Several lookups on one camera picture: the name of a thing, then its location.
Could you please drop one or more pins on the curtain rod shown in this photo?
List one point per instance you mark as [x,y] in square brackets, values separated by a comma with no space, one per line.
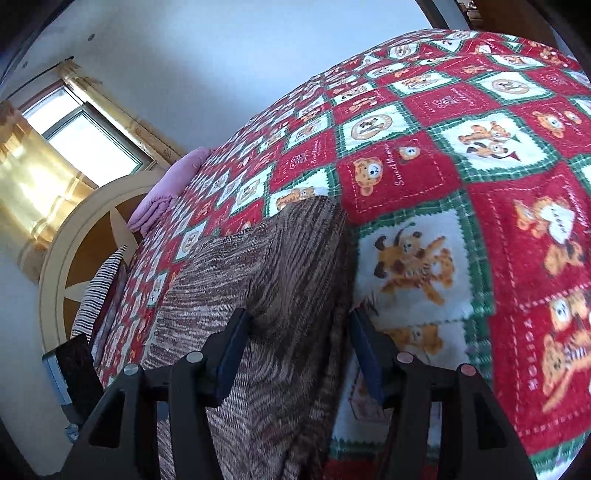
[46,71]

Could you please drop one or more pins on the dark top bedside cabinet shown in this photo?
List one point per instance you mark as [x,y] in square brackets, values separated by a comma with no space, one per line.
[76,369]

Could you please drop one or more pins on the red printed bear blanket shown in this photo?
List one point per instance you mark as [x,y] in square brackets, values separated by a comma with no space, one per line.
[485,184]

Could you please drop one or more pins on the grey striped pillow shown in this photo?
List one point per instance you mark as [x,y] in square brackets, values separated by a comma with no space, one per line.
[97,295]

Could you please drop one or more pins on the golden curtain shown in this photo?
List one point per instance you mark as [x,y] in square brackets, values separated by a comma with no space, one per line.
[120,120]
[32,184]

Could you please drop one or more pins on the pink folded blanket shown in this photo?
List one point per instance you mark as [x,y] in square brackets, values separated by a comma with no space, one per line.
[166,189]

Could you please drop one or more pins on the window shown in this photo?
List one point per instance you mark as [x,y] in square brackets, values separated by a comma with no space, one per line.
[87,134]

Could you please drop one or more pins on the wooden headboard with cream star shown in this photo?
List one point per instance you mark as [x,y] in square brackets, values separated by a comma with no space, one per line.
[92,230]

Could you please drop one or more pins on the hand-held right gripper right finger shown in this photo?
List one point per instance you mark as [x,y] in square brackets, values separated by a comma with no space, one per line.
[369,355]

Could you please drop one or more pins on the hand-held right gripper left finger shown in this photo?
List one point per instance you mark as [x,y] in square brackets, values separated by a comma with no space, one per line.
[231,353]

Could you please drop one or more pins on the brown wooden door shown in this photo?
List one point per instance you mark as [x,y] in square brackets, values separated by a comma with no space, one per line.
[503,14]

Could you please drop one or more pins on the brown knit sweater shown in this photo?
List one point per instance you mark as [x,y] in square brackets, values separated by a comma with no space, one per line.
[286,277]

